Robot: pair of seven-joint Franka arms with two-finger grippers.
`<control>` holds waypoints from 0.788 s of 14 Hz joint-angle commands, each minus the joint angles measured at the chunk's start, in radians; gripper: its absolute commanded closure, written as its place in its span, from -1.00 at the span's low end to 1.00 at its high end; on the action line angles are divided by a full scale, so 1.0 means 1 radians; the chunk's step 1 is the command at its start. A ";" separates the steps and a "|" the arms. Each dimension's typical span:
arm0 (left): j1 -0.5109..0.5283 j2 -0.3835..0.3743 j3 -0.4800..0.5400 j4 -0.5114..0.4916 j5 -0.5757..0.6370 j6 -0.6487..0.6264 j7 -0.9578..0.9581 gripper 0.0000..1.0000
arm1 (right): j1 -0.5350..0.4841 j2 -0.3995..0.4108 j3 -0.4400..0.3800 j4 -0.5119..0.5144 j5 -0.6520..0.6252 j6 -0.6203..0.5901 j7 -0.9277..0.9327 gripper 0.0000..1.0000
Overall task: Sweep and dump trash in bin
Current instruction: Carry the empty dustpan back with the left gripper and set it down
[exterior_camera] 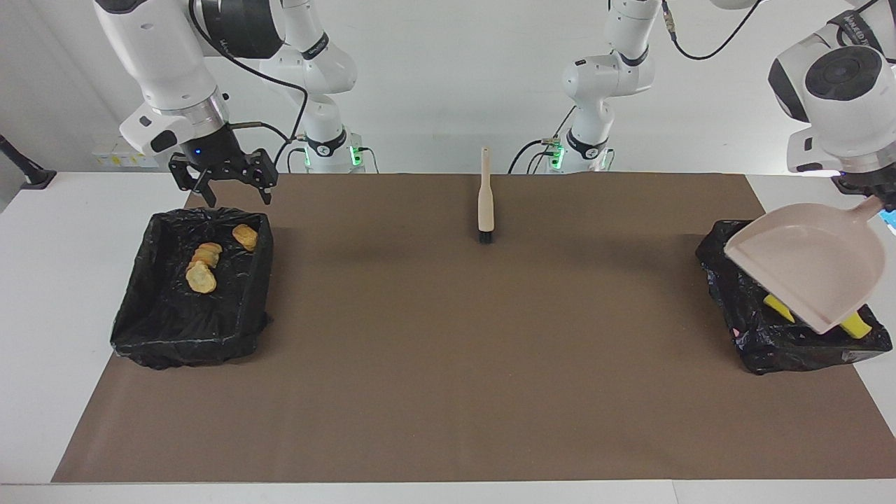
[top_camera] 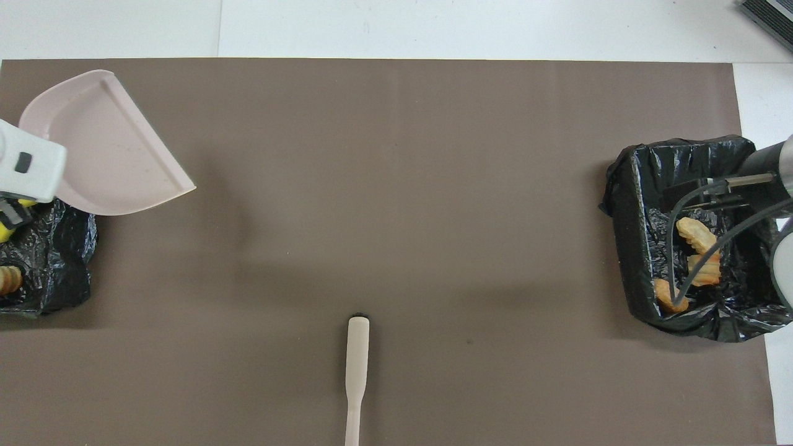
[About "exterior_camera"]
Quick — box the beige plastic dustpan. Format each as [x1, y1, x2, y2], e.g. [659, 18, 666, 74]
[724, 195, 888, 335]

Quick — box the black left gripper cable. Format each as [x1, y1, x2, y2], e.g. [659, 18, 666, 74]
[658, 0, 764, 61]

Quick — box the black camera stand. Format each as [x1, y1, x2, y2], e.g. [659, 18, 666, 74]
[0, 134, 57, 190]

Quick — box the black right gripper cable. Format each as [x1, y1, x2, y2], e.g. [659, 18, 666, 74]
[188, 0, 310, 169]

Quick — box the brown table mat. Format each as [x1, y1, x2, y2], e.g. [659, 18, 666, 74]
[52, 173, 896, 484]

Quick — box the black base power cable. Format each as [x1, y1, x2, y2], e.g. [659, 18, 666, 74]
[283, 136, 310, 174]
[507, 105, 578, 174]

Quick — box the white labelled box cluster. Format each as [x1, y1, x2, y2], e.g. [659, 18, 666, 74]
[91, 143, 151, 169]

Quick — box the pale yellow bread piece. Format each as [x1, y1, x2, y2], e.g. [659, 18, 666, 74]
[185, 262, 218, 294]

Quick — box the beige hand brush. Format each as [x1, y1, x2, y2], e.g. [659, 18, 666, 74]
[477, 146, 495, 244]

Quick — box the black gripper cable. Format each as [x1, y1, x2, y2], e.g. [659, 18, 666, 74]
[188, 0, 310, 169]
[658, 0, 764, 61]

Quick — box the bin with black bag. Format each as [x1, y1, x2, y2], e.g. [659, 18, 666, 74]
[695, 219, 894, 376]
[110, 206, 274, 370]

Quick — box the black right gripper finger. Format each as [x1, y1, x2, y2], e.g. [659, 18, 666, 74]
[241, 148, 279, 206]
[169, 155, 219, 208]

